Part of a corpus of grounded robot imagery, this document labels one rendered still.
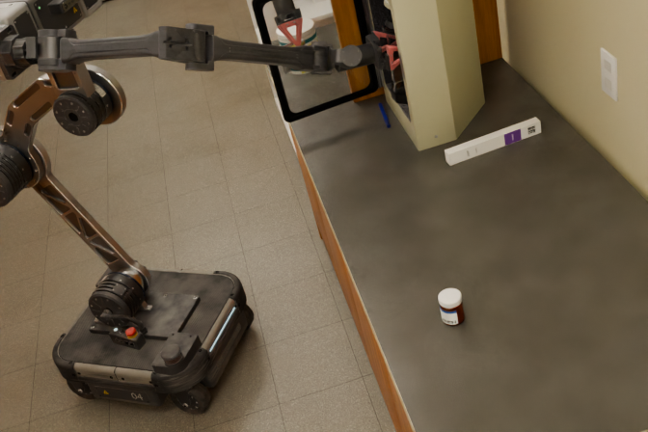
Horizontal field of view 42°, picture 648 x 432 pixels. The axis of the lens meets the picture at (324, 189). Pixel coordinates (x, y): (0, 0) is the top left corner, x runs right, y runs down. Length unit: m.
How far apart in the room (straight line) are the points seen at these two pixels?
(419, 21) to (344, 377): 1.39
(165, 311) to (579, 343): 1.78
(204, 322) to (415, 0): 1.47
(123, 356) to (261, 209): 1.17
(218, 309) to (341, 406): 0.57
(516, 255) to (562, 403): 0.43
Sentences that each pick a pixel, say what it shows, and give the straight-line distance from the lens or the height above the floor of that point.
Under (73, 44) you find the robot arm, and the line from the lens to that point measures 2.17.
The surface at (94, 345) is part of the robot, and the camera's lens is 3.17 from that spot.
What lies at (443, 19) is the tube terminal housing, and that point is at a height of 1.29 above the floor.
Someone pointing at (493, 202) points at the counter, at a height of 0.94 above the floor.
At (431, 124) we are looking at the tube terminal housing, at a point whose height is 1.01.
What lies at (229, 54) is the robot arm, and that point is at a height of 1.36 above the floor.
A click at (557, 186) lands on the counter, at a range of 2.12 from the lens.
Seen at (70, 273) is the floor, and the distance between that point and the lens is 4.01.
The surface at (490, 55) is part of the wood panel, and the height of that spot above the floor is 0.96.
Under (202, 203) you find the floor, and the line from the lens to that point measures 4.09.
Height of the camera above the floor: 2.19
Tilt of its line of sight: 34 degrees down
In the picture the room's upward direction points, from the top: 15 degrees counter-clockwise
